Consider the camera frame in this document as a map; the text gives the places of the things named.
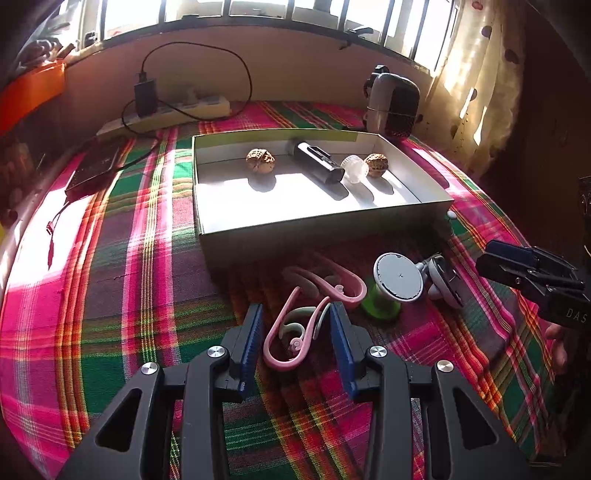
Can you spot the black charger adapter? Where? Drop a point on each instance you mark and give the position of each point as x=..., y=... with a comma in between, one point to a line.
x=145, y=99

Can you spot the green white cardboard box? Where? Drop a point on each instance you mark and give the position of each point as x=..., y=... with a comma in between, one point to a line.
x=300, y=203

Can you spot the pink green plaid blanket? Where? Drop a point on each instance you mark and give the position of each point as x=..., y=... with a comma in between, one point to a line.
x=115, y=300

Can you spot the white ribbed plastic cap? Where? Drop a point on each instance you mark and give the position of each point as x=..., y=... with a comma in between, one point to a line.
x=354, y=168

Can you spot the orange box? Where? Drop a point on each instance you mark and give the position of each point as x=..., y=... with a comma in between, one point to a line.
x=30, y=92

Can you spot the black rectangular gadget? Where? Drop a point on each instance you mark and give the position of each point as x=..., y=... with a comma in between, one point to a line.
x=316, y=161

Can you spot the cream dotted curtain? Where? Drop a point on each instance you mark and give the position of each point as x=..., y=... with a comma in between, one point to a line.
x=480, y=87

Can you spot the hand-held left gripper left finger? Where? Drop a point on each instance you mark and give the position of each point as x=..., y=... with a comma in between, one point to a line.
x=253, y=341

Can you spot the beige power strip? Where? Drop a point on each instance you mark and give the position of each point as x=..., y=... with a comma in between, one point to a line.
x=194, y=108

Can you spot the brown walnut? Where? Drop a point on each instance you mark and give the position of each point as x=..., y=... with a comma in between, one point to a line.
x=261, y=160
x=376, y=165

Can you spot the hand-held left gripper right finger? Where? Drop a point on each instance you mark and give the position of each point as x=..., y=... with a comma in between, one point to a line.
x=340, y=350

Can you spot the pink plastic clip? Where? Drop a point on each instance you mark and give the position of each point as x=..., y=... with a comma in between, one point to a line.
x=344, y=284
x=272, y=357

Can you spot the person's right hand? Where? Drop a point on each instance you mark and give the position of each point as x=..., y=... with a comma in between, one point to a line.
x=557, y=346

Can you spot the dark framed window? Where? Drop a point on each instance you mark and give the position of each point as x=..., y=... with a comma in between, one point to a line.
x=277, y=14

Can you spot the round grey white case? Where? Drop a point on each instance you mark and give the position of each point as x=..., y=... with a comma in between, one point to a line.
x=445, y=279

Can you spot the grey space heater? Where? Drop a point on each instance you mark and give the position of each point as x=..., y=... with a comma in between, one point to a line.
x=392, y=104

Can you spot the white spool with green base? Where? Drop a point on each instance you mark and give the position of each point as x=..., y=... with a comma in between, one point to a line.
x=397, y=279

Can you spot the black flat device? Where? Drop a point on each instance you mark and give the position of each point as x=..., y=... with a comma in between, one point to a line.
x=94, y=168

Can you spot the grey mushroom-shaped gadget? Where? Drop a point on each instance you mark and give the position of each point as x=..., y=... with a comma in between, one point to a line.
x=451, y=215

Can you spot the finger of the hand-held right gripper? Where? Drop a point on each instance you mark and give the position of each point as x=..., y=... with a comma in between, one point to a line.
x=508, y=272
x=512, y=251

